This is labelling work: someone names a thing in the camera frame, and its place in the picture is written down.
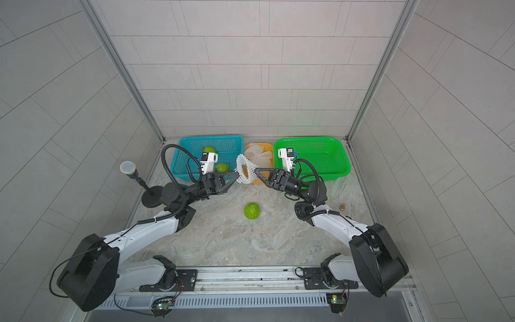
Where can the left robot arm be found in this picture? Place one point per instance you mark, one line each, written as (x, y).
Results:
(99, 268)

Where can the green custard apple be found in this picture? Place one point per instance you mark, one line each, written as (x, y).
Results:
(209, 149)
(252, 211)

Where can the white foam net sleeve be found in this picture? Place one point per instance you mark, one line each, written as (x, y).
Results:
(246, 170)

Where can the yellow plastic tub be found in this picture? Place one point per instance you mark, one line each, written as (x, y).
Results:
(259, 149)

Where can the microphone on black stand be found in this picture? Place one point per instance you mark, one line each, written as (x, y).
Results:
(136, 177)

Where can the circuit board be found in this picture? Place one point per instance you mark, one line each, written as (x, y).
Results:
(337, 302)
(162, 307)

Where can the right circuit board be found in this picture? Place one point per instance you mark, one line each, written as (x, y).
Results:
(337, 302)

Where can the green plastic basket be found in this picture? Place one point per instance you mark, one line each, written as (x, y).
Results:
(326, 154)

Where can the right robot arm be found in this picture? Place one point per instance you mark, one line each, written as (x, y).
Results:
(376, 262)

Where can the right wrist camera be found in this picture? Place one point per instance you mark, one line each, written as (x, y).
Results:
(287, 156)

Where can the left circuit board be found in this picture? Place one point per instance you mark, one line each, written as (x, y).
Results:
(162, 307)

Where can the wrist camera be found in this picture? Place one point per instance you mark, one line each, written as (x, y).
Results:
(208, 161)
(287, 156)

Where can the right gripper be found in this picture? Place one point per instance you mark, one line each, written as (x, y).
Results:
(285, 183)

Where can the green custard apple in basket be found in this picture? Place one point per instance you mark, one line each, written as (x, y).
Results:
(209, 149)

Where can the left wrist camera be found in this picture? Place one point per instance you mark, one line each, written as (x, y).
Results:
(208, 161)

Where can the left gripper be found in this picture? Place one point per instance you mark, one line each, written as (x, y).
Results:
(212, 185)

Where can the white foam nets pile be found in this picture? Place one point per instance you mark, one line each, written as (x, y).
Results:
(259, 153)

